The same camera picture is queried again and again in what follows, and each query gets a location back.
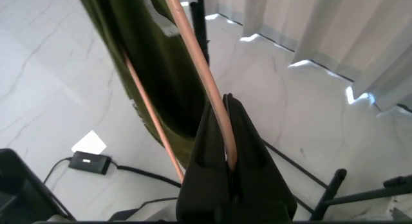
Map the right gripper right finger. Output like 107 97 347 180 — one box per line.
223 93 299 224

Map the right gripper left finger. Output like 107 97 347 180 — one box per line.
175 100 233 224

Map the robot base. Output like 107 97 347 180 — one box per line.
0 148 77 222

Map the pink clothes hanger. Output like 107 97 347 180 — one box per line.
123 0 238 183

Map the black power adapter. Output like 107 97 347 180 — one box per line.
68 151 113 176

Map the black cable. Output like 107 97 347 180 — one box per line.
42 157 183 189
108 196 178 222

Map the white curtain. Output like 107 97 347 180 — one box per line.
180 0 412 113

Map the black clothes rack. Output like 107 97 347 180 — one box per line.
189 0 412 222

